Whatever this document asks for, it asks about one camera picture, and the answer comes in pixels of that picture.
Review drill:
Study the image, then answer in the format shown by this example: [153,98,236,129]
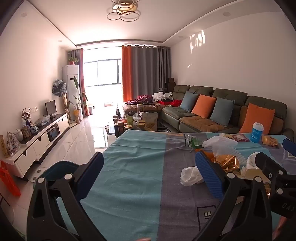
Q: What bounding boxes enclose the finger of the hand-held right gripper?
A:
[254,152,288,186]
[282,138,296,160]

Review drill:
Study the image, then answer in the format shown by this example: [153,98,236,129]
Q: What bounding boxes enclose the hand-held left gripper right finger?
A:
[194,151,278,241]

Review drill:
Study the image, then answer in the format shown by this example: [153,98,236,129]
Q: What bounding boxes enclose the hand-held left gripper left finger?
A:
[26,152,107,241]

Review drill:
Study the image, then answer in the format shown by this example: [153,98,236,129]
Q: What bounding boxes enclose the white tissue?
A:
[180,166,204,186]

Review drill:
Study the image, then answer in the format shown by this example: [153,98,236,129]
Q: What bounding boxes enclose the cream paper cup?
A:
[240,152,271,183]

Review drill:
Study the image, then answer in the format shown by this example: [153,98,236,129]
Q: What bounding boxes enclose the gold foil wrapper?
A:
[209,153,242,173]

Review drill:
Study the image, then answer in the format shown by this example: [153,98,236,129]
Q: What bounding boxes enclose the white foam net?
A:
[201,135,248,165]

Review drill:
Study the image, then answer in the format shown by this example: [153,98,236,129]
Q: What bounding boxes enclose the blue plastic bin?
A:
[34,161,81,186]

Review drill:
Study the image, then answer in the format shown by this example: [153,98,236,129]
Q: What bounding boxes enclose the clear green plastic wrapper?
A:
[184,134,204,149]

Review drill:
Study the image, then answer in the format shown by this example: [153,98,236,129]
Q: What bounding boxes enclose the person's right hand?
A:
[273,215,289,241]

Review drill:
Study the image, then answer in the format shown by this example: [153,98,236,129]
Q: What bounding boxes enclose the orange snack packet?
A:
[262,135,279,147]

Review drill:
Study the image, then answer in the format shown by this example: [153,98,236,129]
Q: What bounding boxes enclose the blue and white canister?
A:
[252,122,264,143]

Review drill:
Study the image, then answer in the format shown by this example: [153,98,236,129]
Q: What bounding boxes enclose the colourful flat packet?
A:
[228,133,250,142]

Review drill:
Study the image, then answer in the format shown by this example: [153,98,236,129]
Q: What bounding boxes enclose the glass coffee table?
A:
[107,111,171,138]

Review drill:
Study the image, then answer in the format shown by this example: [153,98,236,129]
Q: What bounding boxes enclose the orange cushion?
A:
[239,103,275,135]
[191,94,217,119]

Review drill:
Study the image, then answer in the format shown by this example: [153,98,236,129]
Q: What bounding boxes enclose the teal and grey blanket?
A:
[57,129,296,241]

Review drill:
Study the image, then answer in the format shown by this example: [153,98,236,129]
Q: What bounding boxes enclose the white bathroom scale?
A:
[29,169,43,183]

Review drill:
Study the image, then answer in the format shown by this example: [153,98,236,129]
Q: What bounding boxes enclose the group of jars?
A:
[112,104,146,133]

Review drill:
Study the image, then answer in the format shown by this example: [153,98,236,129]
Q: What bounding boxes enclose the white and black TV cabinet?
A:
[5,113,70,178]

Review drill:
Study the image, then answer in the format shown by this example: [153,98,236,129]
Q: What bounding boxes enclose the blue cushion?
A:
[180,91,199,112]
[210,97,235,127]

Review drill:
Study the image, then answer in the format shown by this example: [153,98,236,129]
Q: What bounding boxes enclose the clear bag with blue items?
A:
[36,115,51,127]

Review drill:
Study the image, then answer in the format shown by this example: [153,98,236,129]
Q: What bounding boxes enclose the tall plant in yellow pot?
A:
[69,76,89,122]

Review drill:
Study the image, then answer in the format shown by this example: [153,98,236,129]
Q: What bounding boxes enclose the black monitor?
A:
[45,100,57,116]

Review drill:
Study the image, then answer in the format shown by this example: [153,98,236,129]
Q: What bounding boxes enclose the beige paper bag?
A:
[142,112,158,131]

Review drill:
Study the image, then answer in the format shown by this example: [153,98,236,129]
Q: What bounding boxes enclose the model ship in clear case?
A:
[6,132,21,156]

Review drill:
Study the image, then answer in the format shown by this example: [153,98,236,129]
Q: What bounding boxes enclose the orange plastic bag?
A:
[0,160,21,197]

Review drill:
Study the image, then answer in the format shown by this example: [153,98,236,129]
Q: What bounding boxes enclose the plant in blue vase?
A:
[21,107,31,127]

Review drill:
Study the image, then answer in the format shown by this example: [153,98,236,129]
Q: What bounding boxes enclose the dark red clothes pile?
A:
[128,95,153,105]

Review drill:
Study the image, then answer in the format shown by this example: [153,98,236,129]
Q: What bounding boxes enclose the covered standing fan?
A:
[52,79,79,128]

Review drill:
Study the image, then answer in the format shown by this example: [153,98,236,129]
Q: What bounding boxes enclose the yellow printed box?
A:
[0,136,8,158]

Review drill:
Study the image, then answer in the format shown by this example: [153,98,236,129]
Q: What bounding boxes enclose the white clothes pile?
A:
[152,91,173,102]

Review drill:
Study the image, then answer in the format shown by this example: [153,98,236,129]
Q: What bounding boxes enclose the white floor air conditioner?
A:
[62,65,79,121]

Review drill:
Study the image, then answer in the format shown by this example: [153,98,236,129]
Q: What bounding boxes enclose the window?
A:
[83,59,122,87]

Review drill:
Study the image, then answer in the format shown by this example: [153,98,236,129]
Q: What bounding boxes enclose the cardboard boxes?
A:
[165,77,176,93]

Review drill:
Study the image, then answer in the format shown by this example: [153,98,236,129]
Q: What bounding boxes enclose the orange and grey curtain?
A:
[69,48,90,117]
[122,45,171,102]

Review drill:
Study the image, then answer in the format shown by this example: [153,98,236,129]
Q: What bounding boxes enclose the wooden picture frame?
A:
[21,126,32,139]

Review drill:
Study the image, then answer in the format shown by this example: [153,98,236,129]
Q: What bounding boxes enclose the ring ceiling lamp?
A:
[106,0,141,22]

